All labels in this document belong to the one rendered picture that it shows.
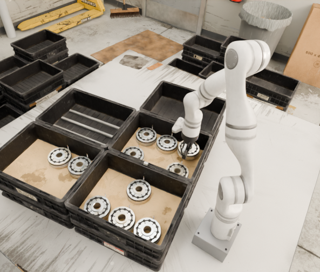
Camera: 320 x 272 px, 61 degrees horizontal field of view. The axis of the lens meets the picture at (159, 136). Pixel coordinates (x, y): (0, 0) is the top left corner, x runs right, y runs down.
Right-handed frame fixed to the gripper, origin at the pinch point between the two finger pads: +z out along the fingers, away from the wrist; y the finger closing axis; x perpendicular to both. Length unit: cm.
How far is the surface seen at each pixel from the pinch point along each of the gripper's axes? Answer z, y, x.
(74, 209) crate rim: -5, -49, 25
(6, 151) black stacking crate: -2, -39, 69
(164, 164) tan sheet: 4.4, -8.0, 7.2
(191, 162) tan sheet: 4.3, -0.9, -3.5
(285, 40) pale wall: 57, 289, -33
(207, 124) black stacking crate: 4.3, 28.1, -2.1
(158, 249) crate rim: -5.5, -48.3, -8.2
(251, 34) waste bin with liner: 37, 235, 6
